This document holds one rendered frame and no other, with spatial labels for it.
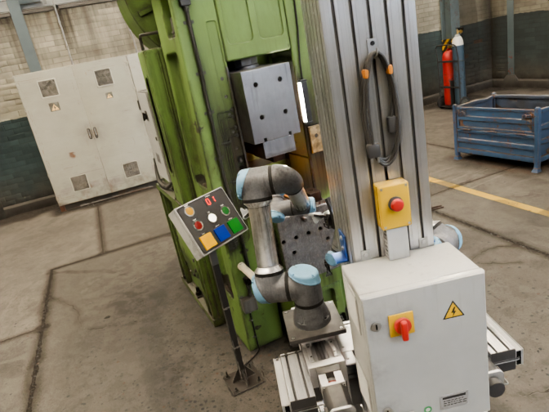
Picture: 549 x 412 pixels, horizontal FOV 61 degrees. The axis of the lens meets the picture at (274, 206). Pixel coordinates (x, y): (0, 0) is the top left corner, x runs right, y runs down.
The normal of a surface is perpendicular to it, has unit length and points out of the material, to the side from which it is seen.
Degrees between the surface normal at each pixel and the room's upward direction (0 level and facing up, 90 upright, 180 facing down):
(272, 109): 90
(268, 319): 90
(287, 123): 90
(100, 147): 90
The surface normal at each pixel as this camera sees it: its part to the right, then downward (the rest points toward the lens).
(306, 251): 0.43, 0.22
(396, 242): 0.11, 0.31
